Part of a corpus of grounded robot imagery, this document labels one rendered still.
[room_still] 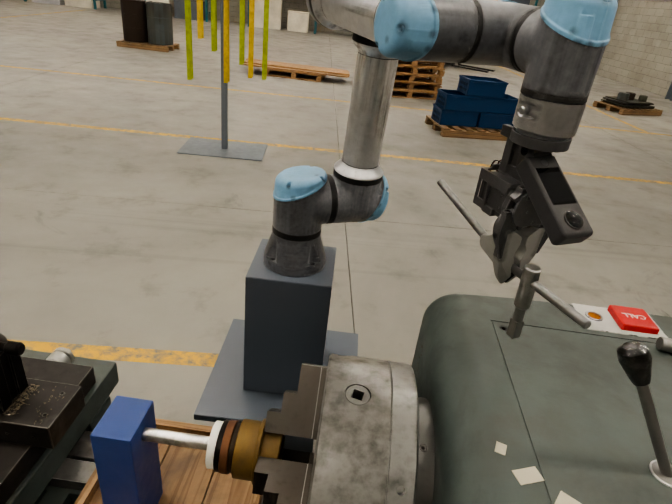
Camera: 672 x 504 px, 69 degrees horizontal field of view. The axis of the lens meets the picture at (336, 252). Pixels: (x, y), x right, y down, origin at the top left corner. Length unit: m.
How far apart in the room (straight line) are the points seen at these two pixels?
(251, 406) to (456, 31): 1.00
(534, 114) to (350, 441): 0.45
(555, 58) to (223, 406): 1.05
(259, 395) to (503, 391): 0.78
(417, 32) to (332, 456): 0.50
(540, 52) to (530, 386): 0.42
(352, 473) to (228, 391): 0.76
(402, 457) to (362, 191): 0.64
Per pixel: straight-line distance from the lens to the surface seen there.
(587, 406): 0.74
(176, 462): 1.04
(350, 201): 1.11
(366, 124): 1.06
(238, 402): 1.32
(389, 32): 0.61
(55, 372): 1.14
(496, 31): 0.66
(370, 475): 0.63
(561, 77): 0.62
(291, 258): 1.12
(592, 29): 0.62
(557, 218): 0.61
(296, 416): 0.76
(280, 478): 0.73
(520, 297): 0.70
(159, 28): 13.00
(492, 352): 0.76
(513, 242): 0.68
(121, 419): 0.82
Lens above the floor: 1.70
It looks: 28 degrees down
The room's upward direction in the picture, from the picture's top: 7 degrees clockwise
